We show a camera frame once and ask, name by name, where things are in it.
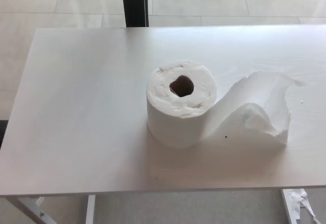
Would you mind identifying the white diagonal table brace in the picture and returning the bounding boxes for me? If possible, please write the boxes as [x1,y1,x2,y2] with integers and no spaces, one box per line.
[0,195,58,224]

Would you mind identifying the white table leg with scraps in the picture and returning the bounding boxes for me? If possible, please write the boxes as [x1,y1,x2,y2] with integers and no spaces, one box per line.
[280,188,302,224]

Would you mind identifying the torn white paper scraps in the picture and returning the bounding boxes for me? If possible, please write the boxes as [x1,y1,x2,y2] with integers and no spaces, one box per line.
[289,188,319,224]

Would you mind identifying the black vertical post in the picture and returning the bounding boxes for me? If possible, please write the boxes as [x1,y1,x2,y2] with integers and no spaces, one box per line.
[121,0,150,28]

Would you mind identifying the white toilet paper roll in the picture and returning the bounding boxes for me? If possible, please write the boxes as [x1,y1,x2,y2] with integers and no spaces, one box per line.
[146,60,306,149]

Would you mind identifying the white vertical table leg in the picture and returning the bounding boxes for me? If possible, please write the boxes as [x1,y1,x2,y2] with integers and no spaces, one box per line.
[85,194,96,224]

